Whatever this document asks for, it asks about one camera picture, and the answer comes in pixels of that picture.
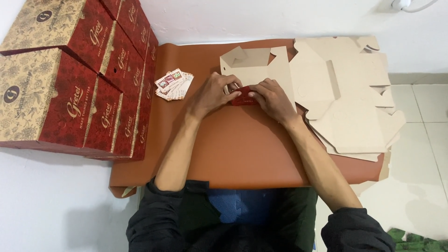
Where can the person's right fingers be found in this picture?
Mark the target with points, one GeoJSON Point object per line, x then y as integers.
{"type": "Point", "coordinates": [260, 90]}

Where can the brown leather mat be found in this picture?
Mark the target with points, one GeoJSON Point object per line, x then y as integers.
{"type": "Point", "coordinates": [238, 150]}

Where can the person's left fingers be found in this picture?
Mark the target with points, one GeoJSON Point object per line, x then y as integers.
{"type": "Point", "coordinates": [231, 81]}

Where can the person's black clothing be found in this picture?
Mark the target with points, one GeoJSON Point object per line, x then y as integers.
{"type": "Point", "coordinates": [164, 224]}

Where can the green patterned cloth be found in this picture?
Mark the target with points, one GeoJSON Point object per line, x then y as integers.
{"type": "Point", "coordinates": [420, 241]}

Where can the stack of printed cards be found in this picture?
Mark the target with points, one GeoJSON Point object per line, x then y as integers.
{"type": "Point", "coordinates": [173, 85]}

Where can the pile of flat cardboard blanks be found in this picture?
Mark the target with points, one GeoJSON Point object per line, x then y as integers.
{"type": "Point", "coordinates": [350, 105]}

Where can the person's right hand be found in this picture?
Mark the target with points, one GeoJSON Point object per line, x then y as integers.
{"type": "Point", "coordinates": [274, 99]}

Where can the person's left hand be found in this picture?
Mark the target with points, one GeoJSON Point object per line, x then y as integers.
{"type": "Point", "coordinates": [210, 94]}

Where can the blue foam floor mat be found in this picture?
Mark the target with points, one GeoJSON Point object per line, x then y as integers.
{"type": "Point", "coordinates": [241, 206]}

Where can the stack of red gold boxes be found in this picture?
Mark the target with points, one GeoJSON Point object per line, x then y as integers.
{"type": "Point", "coordinates": [70, 87]}

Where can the red cardboard box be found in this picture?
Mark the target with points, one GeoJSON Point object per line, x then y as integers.
{"type": "Point", "coordinates": [252, 66]}

